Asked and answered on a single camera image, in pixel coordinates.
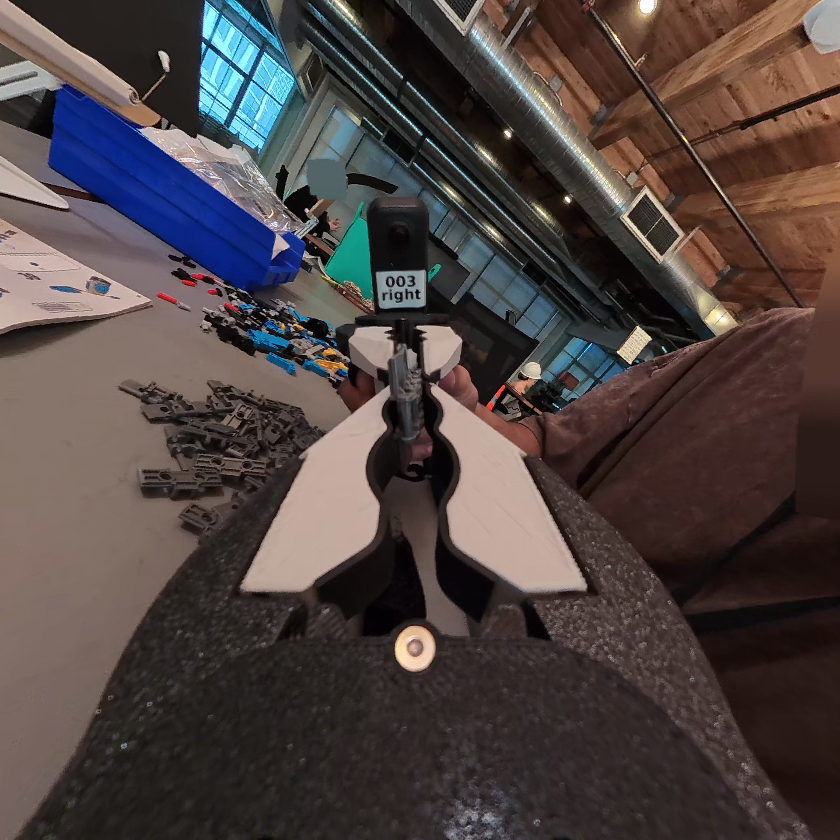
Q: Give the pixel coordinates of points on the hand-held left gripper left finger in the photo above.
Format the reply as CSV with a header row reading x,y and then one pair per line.
x,y
315,518

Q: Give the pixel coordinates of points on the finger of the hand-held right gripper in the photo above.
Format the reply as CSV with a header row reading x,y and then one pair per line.
x,y
443,354
369,354

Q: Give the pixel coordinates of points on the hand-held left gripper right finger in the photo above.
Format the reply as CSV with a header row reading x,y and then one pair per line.
x,y
518,518

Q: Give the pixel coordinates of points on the pile of grey track links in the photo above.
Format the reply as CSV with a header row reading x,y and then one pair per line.
x,y
223,433

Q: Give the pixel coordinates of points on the grey desk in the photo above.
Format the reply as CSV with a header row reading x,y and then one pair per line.
x,y
65,590

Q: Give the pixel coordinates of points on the person's right hand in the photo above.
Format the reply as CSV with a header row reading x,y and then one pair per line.
x,y
459,387

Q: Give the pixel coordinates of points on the black equipment case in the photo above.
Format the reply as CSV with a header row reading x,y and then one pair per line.
x,y
499,348

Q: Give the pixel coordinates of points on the orange striped safety cone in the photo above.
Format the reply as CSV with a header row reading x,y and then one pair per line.
x,y
499,395

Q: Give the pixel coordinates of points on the heap of mixed coloured bricks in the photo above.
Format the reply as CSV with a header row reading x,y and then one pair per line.
x,y
275,334

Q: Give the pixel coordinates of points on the clear plastic bags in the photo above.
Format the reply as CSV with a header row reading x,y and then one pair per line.
x,y
223,177

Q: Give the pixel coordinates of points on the scattered black and red pins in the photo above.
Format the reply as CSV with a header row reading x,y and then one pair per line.
x,y
187,275

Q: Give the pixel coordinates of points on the large paned window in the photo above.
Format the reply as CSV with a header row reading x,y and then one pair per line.
x,y
243,79

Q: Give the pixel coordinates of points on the white vent grille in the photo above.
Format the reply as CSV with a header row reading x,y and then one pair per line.
x,y
653,224
459,10

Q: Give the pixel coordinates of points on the blue plastic bin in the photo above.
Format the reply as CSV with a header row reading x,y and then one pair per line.
x,y
151,184

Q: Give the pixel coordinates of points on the open instruction booklet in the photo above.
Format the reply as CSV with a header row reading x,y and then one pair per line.
x,y
52,282

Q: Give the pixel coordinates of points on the black partition panel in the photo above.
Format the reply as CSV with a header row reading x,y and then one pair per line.
x,y
131,39

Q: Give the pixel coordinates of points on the white ceiling dome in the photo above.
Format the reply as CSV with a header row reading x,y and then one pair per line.
x,y
823,26

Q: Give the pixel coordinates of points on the silver ventilation duct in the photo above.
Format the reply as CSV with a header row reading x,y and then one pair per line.
x,y
558,144

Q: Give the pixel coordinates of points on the white wall sign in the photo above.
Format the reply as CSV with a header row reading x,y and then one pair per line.
x,y
634,344

